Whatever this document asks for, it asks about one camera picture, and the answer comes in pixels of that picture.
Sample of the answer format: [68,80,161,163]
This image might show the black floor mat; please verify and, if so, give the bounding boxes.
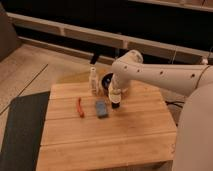
[0,91,50,171]

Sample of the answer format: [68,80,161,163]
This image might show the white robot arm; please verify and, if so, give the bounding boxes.
[109,50,213,171]

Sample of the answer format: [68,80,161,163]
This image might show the black eraser block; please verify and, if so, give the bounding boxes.
[111,102,120,109]

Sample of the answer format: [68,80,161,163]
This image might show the white ceramic cup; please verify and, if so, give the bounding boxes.
[109,91,121,103]

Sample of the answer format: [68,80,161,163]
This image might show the blue sponge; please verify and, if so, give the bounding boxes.
[96,100,108,118]

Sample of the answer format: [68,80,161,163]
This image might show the white wall shelf rail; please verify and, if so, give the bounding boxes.
[7,12,213,62]

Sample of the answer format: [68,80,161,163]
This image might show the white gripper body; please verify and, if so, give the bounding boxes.
[108,74,130,95]

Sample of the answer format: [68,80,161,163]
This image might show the dark round bowl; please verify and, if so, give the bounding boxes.
[101,73,113,90]

